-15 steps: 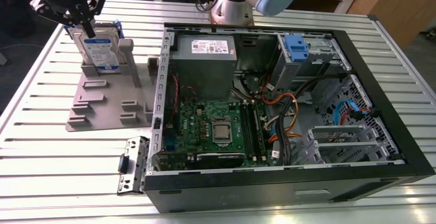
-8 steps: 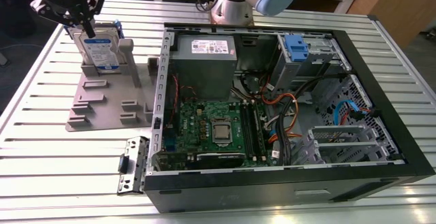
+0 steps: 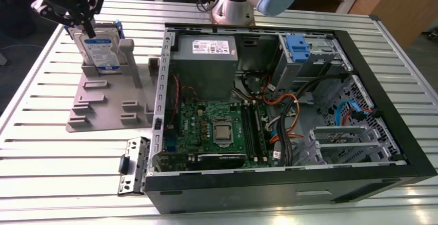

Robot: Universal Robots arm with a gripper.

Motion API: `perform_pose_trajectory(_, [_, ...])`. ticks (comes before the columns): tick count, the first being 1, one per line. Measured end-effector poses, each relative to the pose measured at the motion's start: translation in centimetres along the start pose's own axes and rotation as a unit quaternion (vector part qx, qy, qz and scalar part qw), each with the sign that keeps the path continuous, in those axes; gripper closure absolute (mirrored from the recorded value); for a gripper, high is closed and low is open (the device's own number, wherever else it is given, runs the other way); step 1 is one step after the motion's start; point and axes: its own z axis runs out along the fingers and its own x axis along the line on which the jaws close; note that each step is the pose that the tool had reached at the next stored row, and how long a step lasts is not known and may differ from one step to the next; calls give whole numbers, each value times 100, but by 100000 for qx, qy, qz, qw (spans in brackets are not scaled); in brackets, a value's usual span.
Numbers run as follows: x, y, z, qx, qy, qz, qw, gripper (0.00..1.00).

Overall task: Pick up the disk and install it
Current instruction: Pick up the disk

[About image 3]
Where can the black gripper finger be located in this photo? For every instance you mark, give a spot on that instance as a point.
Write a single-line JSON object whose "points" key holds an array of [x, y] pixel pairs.
{"points": [[93, 2], [50, 12]]}

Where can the hard disk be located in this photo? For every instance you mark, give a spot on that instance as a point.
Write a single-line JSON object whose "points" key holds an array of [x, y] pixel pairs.
{"points": [[100, 53]]}

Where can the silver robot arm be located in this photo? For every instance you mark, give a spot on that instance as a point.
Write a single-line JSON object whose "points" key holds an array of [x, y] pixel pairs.
{"points": [[232, 4]]}

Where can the grey parts rack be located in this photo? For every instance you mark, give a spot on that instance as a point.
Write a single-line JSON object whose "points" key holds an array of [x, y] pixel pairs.
{"points": [[109, 107]]}

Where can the grey power supply unit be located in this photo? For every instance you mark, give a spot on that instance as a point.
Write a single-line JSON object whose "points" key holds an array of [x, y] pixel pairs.
{"points": [[201, 76]]}

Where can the green motherboard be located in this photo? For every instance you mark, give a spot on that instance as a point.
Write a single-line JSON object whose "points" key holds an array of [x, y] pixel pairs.
{"points": [[195, 122]]}

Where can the blue drive latch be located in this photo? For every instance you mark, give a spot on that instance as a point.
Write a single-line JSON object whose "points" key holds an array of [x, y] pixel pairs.
{"points": [[295, 48]]}

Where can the silver CPU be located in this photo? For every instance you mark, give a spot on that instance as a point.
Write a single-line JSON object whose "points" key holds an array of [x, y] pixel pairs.
{"points": [[223, 133]]}

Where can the metal optical drive cage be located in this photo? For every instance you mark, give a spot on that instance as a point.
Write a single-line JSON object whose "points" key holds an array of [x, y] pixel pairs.
{"points": [[290, 73]]}

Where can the RAM stick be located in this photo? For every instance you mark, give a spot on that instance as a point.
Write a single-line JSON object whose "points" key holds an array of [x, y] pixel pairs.
{"points": [[260, 132]]}

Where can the black graphics card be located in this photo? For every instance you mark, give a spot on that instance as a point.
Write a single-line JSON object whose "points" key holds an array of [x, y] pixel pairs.
{"points": [[221, 157]]}

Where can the black PC case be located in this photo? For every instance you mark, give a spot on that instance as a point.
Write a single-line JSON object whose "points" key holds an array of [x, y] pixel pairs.
{"points": [[239, 191]]}

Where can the wooden cabinet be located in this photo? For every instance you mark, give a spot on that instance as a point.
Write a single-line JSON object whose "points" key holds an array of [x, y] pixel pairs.
{"points": [[403, 4]]}

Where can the metal slot bracket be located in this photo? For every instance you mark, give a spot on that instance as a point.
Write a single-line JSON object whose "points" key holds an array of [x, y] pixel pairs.
{"points": [[135, 155]]}

